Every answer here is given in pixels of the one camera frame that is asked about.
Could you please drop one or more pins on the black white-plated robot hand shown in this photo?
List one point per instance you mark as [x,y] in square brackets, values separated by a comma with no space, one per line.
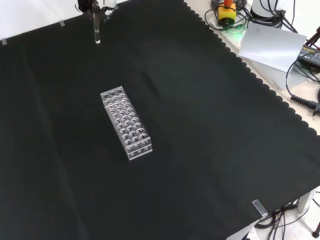
[86,5]

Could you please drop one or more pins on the white bench leg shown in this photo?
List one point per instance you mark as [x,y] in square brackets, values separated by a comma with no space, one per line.
[305,201]

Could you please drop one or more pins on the yellow stop button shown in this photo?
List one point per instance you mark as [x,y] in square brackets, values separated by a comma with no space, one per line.
[226,12]

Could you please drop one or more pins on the clear glass test tube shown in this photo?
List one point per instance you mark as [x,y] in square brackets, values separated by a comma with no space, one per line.
[97,30]

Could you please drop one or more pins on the white cylindrical stand base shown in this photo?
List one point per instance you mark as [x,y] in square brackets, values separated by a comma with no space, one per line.
[262,10]

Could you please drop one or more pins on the black power adapter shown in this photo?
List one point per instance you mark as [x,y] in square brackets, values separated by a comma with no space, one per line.
[310,55]

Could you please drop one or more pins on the clear tape strip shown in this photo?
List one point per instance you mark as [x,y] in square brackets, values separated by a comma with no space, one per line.
[62,23]
[4,42]
[260,208]

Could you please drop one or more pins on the black tripod leg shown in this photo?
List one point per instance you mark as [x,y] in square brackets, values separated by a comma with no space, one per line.
[313,37]

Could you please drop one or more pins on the pale grey board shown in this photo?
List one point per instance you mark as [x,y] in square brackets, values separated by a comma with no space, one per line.
[271,46]

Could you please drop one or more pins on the clear plastic test tube rack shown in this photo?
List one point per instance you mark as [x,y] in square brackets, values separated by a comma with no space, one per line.
[126,122]

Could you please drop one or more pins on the black bench cloth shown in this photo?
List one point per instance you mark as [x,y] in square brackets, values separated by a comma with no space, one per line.
[150,130]

